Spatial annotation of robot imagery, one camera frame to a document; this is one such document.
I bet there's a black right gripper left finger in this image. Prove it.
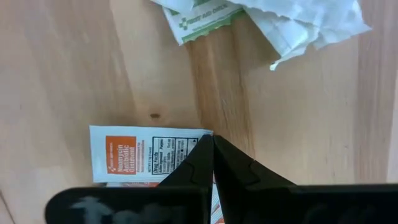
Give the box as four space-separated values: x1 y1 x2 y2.
158 134 215 224

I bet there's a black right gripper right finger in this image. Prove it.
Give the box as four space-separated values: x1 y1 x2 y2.
213 134 295 224

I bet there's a white green first aid packet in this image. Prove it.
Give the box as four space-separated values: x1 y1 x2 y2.
150 0 195 13
229 0 373 72
161 0 246 47

